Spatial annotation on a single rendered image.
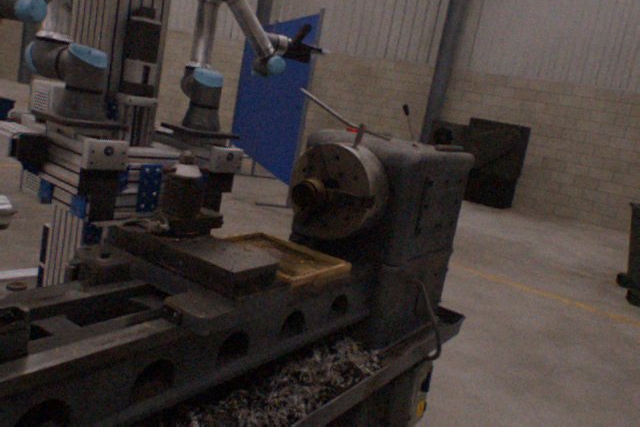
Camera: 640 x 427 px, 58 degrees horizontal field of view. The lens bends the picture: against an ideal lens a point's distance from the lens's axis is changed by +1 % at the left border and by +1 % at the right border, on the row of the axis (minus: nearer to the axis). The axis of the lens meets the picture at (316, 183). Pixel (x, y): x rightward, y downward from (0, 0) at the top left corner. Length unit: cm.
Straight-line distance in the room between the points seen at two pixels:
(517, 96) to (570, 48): 122
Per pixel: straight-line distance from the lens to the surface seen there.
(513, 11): 1224
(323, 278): 161
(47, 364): 108
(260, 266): 133
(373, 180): 179
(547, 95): 1176
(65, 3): 212
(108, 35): 224
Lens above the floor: 137
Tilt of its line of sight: 9 degrees down
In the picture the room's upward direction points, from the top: 10 degrees clockwise
